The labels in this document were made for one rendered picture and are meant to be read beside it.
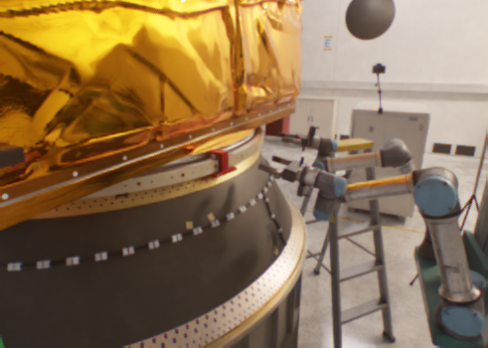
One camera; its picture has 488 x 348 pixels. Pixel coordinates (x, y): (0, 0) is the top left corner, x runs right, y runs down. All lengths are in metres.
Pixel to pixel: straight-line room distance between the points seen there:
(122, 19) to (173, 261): 0.76
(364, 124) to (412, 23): 4.35
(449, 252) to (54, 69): 1.19
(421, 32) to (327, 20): 2.11
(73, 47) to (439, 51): 8.10
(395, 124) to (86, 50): 4.07
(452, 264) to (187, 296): 0.87
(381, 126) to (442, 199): 3.45
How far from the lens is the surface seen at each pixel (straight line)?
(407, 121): 4.52
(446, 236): 1.20
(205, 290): 1.21
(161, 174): 1.10
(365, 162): 1.73
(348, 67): 8.54
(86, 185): 0.89
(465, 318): 1.31
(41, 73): 0.75
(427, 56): 8.48
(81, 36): 0.81
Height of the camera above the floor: 2.05
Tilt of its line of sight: 17 degrees down
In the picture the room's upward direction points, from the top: straight up
